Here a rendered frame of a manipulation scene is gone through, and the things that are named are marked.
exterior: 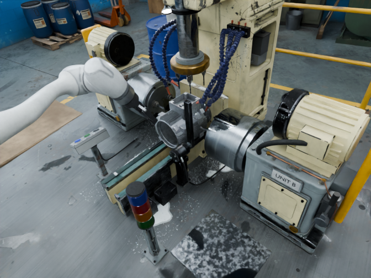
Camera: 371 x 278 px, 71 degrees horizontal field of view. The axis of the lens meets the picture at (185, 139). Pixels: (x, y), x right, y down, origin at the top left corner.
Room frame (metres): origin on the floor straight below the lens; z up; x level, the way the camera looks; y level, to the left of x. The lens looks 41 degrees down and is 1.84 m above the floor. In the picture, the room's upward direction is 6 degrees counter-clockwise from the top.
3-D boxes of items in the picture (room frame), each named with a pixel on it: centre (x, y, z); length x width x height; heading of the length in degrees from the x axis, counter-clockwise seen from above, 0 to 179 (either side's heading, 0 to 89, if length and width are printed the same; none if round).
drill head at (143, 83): (1.36, 0.22, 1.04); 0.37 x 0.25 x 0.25; 43
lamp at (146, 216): (0.51, 0.17, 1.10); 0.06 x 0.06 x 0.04
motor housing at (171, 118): (1.06, 0.02, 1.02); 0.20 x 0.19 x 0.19; 132
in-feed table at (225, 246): (0.43, -0.08, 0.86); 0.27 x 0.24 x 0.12; 43
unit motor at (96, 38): (1.54, 0.43, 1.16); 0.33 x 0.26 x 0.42; 43
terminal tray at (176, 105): (1.09, -0.01, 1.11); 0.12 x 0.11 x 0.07; 132
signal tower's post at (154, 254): (0.51, 0.17, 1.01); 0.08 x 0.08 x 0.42; 43
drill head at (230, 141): (0.86, -0.25, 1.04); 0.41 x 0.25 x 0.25; 43
